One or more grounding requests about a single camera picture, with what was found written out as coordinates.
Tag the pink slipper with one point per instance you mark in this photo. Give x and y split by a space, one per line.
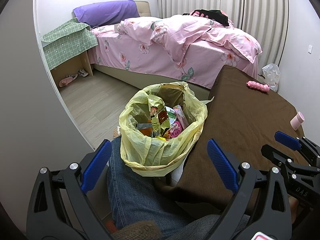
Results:
66 81

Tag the pink snack packet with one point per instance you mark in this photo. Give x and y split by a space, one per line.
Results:
179 123

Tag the yellow trash bag bin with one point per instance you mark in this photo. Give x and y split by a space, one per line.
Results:
160 154

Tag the clear plastic bag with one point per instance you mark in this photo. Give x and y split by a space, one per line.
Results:
271 74

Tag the purple pillow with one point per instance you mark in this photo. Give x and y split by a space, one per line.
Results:
106 13

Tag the person's jeans leg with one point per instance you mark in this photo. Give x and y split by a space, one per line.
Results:
137 210

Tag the wooden nightstand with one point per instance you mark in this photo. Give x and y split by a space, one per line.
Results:
72 66

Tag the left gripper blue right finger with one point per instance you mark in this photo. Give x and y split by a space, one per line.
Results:
231 172

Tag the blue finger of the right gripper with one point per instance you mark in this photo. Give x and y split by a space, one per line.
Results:
307 148
276 157

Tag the orange plastic bag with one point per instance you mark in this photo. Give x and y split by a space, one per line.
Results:
147 131

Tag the white sneaker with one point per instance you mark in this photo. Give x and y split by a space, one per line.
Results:
83 73

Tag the pink floral duvet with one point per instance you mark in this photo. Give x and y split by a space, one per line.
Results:
178 32

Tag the pink caterpillar toy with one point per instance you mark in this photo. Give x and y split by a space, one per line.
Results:
258 86

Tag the white wall switch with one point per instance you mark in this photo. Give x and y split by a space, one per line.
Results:
310 49

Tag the bed with pink sheet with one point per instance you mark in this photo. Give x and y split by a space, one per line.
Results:
200 66

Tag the pink cup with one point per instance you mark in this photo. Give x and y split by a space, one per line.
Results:
297 120

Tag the black pink clothing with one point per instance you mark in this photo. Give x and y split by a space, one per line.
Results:
216 15

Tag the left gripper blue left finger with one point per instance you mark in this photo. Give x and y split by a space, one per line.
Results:
93 165

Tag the brown table cloth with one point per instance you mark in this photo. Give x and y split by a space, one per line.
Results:
241 120

